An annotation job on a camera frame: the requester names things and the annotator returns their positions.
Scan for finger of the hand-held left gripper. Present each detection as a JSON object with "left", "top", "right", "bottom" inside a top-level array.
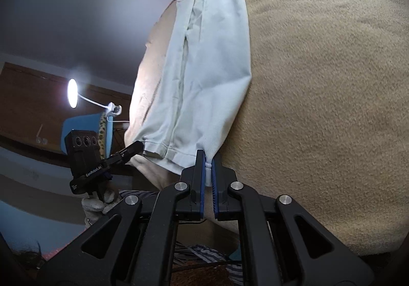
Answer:
[{"left": 102, "top": 140, "right": 144, "bottom": 171}]

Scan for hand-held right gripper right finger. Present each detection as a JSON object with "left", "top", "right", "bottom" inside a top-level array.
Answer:
[{"left": 211, "top": 154, "right": 374, "bottom": 286}]

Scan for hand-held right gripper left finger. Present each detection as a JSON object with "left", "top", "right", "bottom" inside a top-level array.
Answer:
[{"left": 35, "top": 149, "right": 205, "bottom": 286}]

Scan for white shorts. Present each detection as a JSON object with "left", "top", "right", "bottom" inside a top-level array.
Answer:
[{"left": 124, "top": 0, "right": 253, "bottom": 187}]

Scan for person's left hand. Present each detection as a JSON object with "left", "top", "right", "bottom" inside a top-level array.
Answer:
[{"left": 81, "top": 188, "right": 121, "bottom": 221}]

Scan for leopard print cloth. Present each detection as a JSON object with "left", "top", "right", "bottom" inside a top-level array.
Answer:
[{"left": 97, "top": 117, "right": 108, "bottom": 159}]

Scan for blue chair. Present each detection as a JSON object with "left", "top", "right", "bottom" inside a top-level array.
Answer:
[{"left": 62, "top": 115, "right": 114, "bottom": 159}]

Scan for gooseneck phone holder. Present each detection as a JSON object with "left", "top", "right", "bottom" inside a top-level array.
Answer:
[{"left": 77, "top": 94, "right": 122, "bottom": 117}]

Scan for blue striped cloth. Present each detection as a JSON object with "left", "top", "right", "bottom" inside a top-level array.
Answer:
[{"left": 174, "top": 243, "right": 245, "bottom": 285}]

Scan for brown wooden cabinet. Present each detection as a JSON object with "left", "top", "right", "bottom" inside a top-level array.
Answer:
[{"left": 0, "top": 62, "right": 135, "bottom": 154}]

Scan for tan blanket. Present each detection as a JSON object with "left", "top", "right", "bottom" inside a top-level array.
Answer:
[{"left": 123, "top": 0, "right": 409, "bottom": 256}]

